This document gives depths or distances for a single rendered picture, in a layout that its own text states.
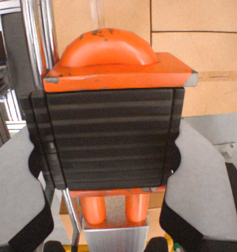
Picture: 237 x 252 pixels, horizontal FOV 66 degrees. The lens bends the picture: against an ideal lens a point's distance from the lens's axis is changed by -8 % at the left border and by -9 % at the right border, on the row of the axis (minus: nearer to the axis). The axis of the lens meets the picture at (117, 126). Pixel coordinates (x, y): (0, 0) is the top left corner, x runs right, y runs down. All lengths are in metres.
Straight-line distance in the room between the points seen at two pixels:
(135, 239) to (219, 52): 0.85
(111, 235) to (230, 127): 1.82
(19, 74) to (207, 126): 1.50
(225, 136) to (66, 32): 1.62
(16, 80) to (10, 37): 0.26
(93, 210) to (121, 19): 0.72
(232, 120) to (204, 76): 1.02
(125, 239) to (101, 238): 0.02
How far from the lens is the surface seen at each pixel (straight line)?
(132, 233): 0.20
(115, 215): 0.20
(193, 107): 0.99
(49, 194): 1.50
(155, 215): 0.76
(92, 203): 0.17
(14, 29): 1.25
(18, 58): 1.27
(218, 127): 1.89
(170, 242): 0.56
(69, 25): 0.81
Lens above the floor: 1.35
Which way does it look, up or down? 58 degrees down
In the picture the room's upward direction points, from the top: 174 degrees clockwise
